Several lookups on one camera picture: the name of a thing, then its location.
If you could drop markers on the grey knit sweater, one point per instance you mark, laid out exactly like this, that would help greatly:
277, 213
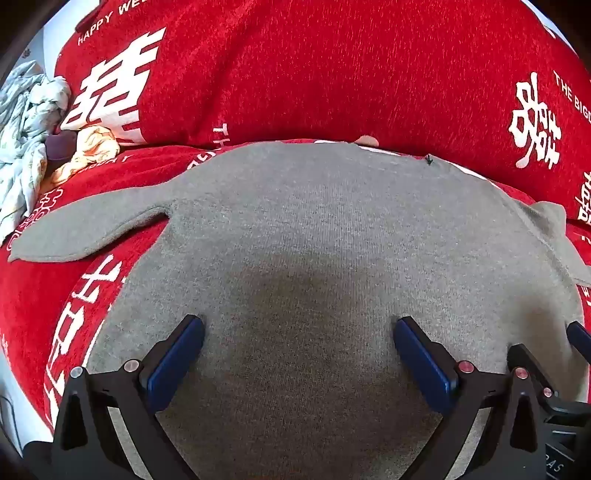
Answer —
300, 240

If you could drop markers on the pale blue floral quilt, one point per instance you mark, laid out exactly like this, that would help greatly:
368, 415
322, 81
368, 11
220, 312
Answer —
23, 124

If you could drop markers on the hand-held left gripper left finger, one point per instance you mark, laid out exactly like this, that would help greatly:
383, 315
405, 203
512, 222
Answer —
175, 360

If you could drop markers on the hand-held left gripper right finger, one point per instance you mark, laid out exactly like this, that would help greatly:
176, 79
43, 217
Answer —
425, 364

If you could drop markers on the red printed sofa cover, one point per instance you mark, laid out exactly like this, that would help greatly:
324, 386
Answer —
323, 69

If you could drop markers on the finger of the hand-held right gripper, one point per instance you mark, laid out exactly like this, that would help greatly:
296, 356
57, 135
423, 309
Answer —
538, 381
581, 339

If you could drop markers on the yellow cloth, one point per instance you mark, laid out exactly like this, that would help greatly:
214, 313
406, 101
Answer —
97, 143

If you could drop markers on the dark purple cloth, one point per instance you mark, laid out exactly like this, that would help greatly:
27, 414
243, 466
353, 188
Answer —
60, 145

